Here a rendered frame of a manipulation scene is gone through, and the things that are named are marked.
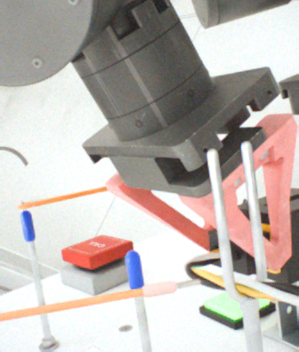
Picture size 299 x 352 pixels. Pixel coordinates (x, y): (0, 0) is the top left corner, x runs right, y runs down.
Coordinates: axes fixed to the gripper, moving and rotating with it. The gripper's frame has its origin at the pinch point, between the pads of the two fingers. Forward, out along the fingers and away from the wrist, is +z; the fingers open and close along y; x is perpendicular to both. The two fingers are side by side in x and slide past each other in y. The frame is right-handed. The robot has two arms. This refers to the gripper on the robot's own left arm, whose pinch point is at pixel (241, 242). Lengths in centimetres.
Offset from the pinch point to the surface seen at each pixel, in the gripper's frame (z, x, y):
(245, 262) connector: -0.4, -1.5, 1.9
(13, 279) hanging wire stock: 20, -6, -71
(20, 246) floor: 82, 23, -261
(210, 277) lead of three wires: -4.3, -5.5, 5.9
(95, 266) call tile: 3.5, -3.6, -17.8
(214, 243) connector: -1.0, -1.3, -0.5
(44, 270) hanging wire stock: 38, 5, -106
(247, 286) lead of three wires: -4.3, -5.3, 8.0
